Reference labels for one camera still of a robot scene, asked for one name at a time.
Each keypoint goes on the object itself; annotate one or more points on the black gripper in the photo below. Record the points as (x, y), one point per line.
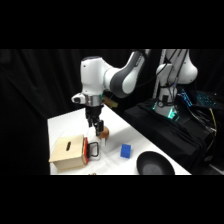
(94, 112)

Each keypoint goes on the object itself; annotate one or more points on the white tablecloth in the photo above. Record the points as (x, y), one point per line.
(66, 125)

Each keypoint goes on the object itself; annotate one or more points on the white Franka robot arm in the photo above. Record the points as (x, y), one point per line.
(93, 76)

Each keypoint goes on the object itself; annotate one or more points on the teal-lit device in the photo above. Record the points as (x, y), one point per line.
(185, 97)

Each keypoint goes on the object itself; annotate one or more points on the light wooden drawer box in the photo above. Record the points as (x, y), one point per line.
(66, 153)

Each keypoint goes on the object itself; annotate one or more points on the tan wrist camera mount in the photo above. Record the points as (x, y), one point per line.
(110, 102)

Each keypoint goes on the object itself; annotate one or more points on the black cloth-covered robot stand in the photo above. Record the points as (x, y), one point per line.
(166, 133)

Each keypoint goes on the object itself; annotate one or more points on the small wooden piece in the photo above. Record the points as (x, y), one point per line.
(92, 173)

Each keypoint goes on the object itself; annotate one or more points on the black bowl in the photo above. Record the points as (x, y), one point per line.
(154, 164)

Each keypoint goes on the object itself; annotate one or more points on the black curtain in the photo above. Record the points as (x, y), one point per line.
(30, 93)

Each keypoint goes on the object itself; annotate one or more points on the blue cube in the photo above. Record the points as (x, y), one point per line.
(125, 151)

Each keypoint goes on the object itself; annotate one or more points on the teal backlit keyboard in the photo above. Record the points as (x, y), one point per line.
(206, 99)

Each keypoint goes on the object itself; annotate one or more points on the green base light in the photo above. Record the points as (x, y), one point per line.
(170, 114)

